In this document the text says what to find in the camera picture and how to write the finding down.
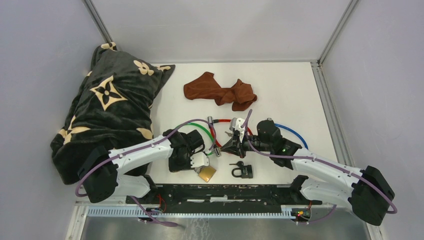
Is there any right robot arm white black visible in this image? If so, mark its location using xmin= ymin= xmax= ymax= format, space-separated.
xmin=221 ymin=118 xmax=398 ymax=226

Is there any black floral blanket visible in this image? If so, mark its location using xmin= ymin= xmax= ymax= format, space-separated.
xmin=50 ymin=42 xmax=176 ymax=185

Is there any black padlock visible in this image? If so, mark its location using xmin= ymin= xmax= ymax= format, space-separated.
xmin=231 ymin=164 xmax=254 ymax=179

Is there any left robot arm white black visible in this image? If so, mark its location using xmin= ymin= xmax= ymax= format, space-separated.
xmin=77 ymin=129 xmax=210 ymax=204

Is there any brown cloth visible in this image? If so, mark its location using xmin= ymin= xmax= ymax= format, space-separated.
xmin=183 ymin=71 xmax=258 ymax=112

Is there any green cable lock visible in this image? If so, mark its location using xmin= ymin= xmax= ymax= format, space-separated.
xmin=177 ymin=122 xmax=222 ymax=157

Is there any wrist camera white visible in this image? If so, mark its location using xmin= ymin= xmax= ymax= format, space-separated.
xmin=229 ymin=117 xmax=246 ymax=142
xmin=190 ymin=152 xmax=210 ymax=172

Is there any brass padlock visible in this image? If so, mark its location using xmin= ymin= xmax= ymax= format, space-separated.
xmin=194 ymin=165 xmax=217 ymax=183

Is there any red cable lock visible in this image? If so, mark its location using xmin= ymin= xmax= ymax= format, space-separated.
xmin=206 ymin=115 xmax=255 ymax=150

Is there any black padlock key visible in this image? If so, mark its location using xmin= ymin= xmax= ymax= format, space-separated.
xmin=229 ymin=161 xmax=244 ymax=168

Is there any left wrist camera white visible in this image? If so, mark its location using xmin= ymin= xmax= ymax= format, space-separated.
xmin=190 ymin=152 xmax=210 ymax=172

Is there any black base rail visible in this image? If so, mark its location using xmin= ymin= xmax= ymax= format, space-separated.
xmin=138 ymin=184 xmax=322 ymax=214

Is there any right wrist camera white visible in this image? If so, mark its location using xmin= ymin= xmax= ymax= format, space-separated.
xmin=229 ymin=117 xmax=246 ymax=142

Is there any blue cable lock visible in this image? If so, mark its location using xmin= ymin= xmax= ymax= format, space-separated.
xmin=266 ymin=117 xmax=309 ymax=150

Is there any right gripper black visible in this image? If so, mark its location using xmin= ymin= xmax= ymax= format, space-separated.
xmin=220 ymin=131 xmax=272 ymax=159

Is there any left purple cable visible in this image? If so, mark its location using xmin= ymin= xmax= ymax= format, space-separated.
xmin=74 ymin=119 xmax=218 ymax=198

